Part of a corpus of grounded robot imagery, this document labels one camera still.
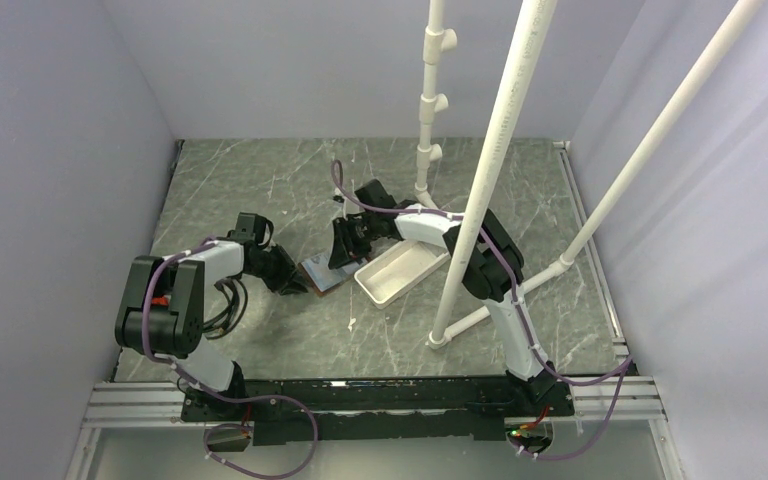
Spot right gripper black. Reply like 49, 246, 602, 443
328, 215, 380, 271

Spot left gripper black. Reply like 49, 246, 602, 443
248, 244, 312, 297

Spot brown leather card holder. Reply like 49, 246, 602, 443
298, 252, 358, 297

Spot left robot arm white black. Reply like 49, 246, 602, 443
114, 213, 307, 420

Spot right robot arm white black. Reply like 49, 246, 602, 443
328, 179, 574, 416

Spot white rectangular plastic tray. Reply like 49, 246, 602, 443
354, 241, 449, 309

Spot coiled black cable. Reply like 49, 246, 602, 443
201, 276, 249, 342

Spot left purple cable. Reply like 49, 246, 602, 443
140, 237, 319, 480

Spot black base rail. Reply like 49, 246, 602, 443
181, 375, 573, 446

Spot white PVC pipe frame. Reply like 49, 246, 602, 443
413, 0, 766, 350

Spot aluminium frame rail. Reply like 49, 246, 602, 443
83, 138, 683, 478

